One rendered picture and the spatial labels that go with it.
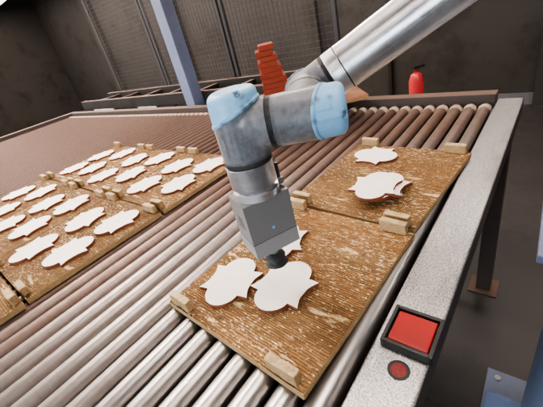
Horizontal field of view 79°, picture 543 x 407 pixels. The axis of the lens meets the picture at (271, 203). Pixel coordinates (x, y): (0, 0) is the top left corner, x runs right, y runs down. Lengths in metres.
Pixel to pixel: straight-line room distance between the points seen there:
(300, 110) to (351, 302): 0.35
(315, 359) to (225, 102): 0.40
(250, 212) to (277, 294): 0.20
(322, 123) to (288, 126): 0.05
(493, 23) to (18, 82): 10.11
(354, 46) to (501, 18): 3.82
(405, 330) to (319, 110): 0.36
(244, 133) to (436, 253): 0.47
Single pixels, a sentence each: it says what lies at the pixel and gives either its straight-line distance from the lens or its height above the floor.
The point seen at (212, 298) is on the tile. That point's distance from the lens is 0.69.
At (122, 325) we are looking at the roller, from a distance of 0.80.
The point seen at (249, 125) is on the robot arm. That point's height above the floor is 1.27.
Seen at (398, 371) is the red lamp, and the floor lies 0.92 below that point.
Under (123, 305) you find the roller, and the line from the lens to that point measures 0.84.
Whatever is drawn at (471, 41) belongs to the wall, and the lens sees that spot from 4.41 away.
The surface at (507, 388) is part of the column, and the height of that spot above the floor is 0.01.
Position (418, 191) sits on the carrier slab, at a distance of 0.91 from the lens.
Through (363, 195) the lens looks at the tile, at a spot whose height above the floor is 0.97.
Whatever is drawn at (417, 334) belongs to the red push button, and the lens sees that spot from 0.59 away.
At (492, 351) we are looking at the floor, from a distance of 1.77.
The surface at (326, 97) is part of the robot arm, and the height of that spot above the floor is 1.29.
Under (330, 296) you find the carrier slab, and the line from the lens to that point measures 0.63.
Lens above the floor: 1.40
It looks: 29 degrees down
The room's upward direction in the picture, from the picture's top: 15 degrees counter-clockwise
